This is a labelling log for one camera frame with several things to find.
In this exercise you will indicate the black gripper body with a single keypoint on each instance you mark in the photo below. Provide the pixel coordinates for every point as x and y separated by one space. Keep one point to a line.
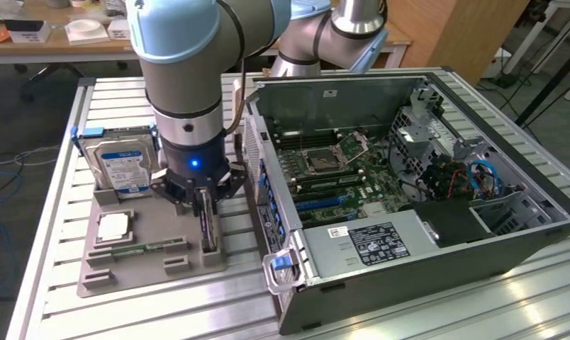
194 159

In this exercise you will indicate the black graphics card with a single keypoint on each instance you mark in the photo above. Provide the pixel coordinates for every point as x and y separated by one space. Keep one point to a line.
207 226

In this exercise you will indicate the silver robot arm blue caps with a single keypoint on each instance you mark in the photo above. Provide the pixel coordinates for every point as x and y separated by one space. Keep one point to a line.
180 71

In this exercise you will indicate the grey parts rack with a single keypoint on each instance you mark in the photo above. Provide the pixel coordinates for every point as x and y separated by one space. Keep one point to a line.
162 226

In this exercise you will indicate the silver hard disk blue label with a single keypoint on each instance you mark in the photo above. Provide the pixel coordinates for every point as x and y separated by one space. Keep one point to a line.
119 166

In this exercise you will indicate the silver CPU chip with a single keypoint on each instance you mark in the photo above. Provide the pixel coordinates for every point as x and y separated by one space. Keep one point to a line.
112 226

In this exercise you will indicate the green RAM stick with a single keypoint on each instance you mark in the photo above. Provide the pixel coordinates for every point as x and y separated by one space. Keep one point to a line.
138 247

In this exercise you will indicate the blue expansion slot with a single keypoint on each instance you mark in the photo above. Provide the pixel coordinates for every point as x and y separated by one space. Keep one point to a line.
318 204

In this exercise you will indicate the CPU socket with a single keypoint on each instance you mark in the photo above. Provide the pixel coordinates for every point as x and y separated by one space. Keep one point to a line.
323 161

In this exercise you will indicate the black RAM stick white label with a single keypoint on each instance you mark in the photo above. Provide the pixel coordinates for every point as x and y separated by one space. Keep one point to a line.
329 183

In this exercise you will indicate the blue disk caddy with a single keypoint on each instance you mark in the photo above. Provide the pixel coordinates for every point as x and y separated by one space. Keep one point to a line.
91 132

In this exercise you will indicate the metal socket cover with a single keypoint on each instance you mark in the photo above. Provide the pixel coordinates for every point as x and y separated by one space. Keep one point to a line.
356 147

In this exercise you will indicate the green motherboard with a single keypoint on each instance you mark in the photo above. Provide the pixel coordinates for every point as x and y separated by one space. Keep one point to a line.
374 177

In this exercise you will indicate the silver chipset heatsink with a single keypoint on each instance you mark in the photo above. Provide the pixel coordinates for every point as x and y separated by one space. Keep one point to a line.
376 209

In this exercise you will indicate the grey power supply unit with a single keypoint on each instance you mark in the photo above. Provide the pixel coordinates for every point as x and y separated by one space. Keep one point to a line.
360 255

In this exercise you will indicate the black office chair base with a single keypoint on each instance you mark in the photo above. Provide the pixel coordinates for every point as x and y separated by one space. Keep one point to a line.
52 72

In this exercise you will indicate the small white box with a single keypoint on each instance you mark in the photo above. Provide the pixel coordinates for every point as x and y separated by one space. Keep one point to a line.
119 30

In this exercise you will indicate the perforated metal drive cage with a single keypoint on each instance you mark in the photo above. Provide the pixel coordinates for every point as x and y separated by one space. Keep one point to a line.
414 134

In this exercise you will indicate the white moulded tray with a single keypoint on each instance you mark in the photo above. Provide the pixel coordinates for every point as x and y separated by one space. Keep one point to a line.
87 32

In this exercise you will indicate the wooden desk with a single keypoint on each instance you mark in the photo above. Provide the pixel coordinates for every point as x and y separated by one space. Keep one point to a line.
52 47

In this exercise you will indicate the white box black top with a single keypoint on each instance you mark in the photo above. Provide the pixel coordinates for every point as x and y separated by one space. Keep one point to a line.
28 31

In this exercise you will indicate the black open PC case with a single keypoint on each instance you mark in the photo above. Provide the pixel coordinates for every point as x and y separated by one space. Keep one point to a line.
454 269

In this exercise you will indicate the orange card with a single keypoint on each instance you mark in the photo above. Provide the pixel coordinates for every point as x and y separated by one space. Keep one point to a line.
0 35

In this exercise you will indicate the metal disk bay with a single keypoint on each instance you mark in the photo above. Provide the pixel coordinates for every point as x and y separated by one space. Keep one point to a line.
507 212

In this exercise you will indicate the wooden cabinet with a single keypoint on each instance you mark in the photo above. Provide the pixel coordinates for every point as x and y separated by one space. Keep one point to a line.
454 35

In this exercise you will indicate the white bin red spot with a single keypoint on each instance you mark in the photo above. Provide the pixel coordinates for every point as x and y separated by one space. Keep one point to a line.
495 65

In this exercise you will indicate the black slanted pole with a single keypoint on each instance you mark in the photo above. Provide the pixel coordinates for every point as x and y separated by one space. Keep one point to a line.
549 78

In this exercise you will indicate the white desk frame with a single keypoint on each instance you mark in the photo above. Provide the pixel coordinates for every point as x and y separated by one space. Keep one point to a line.
563 21

